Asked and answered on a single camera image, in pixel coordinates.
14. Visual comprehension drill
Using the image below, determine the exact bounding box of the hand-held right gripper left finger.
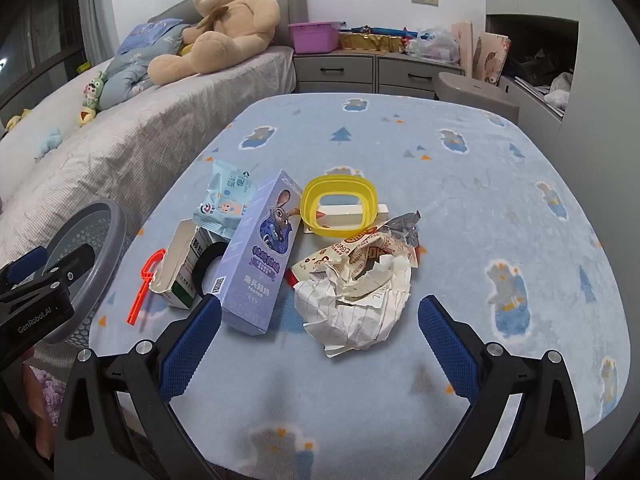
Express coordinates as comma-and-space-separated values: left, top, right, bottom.
54, 294, 223, 480

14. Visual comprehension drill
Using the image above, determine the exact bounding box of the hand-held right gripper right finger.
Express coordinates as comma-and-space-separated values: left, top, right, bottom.
417, 295, 586, 480

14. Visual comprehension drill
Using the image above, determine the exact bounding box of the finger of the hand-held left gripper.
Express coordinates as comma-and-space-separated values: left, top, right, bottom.
0, 244, 97, 307
0, 246, 50, 292

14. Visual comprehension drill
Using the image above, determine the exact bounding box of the grey perforated waste basket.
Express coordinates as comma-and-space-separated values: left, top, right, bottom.
42, 200, 128, 346

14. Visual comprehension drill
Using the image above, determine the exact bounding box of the green white medicine box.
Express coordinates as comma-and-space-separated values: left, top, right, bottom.
150, 220, 231, 309

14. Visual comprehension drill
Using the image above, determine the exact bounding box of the orange plastic tool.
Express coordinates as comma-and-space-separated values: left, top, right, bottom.
126, 249, 167, 326

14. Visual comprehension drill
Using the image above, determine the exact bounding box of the black tape roll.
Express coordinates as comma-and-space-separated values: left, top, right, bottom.
192, 241, 231, 297

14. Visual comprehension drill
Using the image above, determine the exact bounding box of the white paper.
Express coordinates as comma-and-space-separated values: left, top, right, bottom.
292, 255, 413, 358

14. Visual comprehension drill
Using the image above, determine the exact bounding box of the purple toothpaste box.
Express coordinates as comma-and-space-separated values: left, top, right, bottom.
220, 169, 304, 336

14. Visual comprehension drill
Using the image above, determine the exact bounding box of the silver foil wrapper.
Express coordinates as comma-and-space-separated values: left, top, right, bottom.
380, 210, 423, 252

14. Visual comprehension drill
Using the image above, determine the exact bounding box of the beige snack wrapper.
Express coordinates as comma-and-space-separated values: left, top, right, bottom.
285, 227, 426, 291

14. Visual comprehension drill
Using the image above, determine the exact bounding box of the light blue wet wipes packet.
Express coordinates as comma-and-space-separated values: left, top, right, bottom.
192, 160, 261, 241

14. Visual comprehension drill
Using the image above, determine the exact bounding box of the white playing card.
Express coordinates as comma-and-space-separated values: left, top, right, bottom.
302, 202, 390, 236

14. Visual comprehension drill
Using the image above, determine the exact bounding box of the yellow plastic ring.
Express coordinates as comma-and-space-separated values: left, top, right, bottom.
300, 175, 378, 241

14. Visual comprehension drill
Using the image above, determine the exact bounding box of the person's left hand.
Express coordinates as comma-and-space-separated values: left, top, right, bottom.
21, 350, 57, 461

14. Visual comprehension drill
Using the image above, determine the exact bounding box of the light blue plush toy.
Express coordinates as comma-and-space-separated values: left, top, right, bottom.
35, 127, 63, 161

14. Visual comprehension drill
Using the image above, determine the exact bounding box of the grey checked bed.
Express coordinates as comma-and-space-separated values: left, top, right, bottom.
0, 0, 307, 281

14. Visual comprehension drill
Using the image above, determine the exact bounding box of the light blue printed blanket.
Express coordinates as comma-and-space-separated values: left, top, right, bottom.
82, 92, 628, 480

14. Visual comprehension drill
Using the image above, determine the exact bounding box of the yellow plush toy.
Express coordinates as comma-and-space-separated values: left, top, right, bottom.
4, 109, 31, 133

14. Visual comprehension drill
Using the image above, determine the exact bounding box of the green hooded plush doll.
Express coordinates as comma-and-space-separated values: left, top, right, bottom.
82, 71, 108, 111

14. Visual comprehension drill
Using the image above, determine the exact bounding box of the dark framed window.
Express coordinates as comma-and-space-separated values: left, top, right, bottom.
0, 0, 90, 111

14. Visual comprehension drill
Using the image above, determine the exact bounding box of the blue printed pillow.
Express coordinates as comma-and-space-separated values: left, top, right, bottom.
117, 17, 186, 56

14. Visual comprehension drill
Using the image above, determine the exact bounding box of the grey chair back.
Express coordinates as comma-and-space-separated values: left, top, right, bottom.
435, 72, 521, 123

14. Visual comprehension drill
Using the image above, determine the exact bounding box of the grey curtain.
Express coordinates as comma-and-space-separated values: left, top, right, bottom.
86, 0, 121, 63

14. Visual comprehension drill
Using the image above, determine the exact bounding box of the white cloth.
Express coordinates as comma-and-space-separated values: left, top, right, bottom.
544, 72, 573, 109

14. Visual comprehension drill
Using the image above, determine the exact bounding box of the large beige teddy bear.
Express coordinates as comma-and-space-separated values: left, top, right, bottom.
147, 0, 281, 86

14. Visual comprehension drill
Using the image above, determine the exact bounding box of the printed cardboard box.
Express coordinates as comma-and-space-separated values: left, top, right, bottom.
472, 31, 512, 83

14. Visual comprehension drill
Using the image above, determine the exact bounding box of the clear plastic bag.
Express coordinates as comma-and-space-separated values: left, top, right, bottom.
405, 26, 461, 64

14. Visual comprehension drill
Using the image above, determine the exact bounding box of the pink cardboard box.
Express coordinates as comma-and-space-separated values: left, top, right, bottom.
452, 20, 474, 78

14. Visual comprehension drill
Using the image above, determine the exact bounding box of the gold foil box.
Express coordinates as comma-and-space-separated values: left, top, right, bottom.
339, 31, 407, 54

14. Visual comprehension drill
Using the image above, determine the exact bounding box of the white built-in cabinet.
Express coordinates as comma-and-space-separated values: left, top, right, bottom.
484, 0, 621, 171

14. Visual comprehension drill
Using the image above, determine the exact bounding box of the blue patterned gift roll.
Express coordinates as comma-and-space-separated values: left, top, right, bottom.
350, 24, 418, 38

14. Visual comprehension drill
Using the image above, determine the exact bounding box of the purple plastic basket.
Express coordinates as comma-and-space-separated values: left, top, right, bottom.
288, 21, 346, 54

